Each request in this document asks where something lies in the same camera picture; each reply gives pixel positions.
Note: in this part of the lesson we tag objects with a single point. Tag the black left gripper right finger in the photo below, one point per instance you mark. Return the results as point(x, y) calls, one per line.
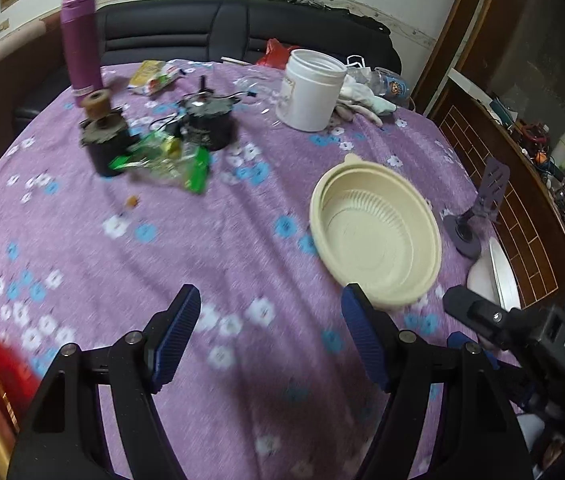
point(478, 435)

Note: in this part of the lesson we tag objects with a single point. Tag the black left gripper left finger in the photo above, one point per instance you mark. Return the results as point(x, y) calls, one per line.
point(63, 435)

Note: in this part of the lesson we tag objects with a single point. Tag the white bowl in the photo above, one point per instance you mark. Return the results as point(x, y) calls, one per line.
point(491, 277)

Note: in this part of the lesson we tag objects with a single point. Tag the cream plastic bowl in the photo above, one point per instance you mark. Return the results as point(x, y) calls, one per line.
point(371, 227)

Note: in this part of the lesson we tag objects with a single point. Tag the purple floral tablecloth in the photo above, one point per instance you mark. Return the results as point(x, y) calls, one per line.
point(271, 385)

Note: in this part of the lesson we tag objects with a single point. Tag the wooden cabinet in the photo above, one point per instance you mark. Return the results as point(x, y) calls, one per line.
point(495, 86)

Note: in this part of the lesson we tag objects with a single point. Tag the green candy wrapper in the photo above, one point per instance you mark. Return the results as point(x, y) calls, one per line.
point(163, 159)

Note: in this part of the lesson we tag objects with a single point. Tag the black cup with cork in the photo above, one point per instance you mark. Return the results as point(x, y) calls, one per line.
point(105, 134)

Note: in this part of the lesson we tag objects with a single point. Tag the plastic water bottle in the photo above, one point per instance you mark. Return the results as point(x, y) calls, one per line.
point(384, 83)

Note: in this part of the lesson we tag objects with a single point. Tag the white cloth gloves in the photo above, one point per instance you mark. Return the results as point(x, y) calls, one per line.
point(358, 99)

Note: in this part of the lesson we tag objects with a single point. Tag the black round container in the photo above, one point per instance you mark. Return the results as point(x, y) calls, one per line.
point(208, 118)

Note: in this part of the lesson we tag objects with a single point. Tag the brown armchair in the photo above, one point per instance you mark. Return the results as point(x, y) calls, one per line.
point(27, 56)

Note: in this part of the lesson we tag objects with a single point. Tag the white plastic jar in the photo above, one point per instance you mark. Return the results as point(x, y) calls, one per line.
point(309, 90)

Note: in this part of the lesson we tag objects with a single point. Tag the yellow snack packet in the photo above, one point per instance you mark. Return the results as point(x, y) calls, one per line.
point(152, 77)

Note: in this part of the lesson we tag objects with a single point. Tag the red plastic bag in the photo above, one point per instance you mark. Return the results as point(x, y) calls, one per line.
point(276, 54)

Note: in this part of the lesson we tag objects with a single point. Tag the purple thermos bottle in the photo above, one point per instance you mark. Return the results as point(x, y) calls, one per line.
point(80, 47)

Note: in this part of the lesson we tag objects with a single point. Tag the black leather sofa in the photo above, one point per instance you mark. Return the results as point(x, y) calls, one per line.
point(208, 30)

